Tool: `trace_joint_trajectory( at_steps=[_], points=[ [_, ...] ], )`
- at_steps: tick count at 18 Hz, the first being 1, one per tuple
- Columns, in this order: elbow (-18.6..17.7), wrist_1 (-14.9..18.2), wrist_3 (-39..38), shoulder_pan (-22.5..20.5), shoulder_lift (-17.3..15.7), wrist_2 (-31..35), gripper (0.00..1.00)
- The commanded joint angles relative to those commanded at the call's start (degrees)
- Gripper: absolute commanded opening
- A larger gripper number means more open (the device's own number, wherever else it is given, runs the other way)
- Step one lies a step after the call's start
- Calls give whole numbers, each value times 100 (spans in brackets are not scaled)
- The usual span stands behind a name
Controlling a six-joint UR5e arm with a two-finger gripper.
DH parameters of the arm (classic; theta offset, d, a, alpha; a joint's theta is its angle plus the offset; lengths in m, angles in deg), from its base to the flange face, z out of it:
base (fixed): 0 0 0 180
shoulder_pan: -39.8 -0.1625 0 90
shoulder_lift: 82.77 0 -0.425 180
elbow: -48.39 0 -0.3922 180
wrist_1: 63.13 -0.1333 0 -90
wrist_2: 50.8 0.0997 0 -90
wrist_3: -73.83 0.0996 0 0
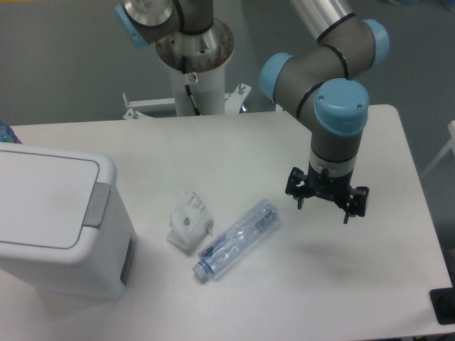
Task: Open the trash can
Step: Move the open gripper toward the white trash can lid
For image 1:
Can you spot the white crumpled carton pouch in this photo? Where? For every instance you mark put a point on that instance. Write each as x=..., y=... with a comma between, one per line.
x=189, y=222

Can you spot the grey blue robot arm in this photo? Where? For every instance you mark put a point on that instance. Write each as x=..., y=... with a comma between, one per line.
x=318, y=90

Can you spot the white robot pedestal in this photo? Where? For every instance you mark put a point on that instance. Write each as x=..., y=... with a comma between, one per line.
x=196, y=65

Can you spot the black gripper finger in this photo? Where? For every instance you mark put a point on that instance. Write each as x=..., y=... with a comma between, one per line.
x=357, y=202
x=297, y=186

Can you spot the clear plastic bottle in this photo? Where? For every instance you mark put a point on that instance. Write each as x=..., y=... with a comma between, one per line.
x=229, y=246

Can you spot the blue patterned object at edge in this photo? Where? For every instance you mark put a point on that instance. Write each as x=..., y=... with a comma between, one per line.
x=7, y=134

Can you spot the white trash can lid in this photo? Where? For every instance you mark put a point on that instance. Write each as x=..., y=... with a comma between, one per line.
x=45, y=195

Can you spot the white trash can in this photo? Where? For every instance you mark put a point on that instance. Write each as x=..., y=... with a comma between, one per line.
x=98, y=265

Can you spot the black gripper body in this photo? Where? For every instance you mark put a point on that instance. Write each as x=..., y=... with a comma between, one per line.
x=327, y=187

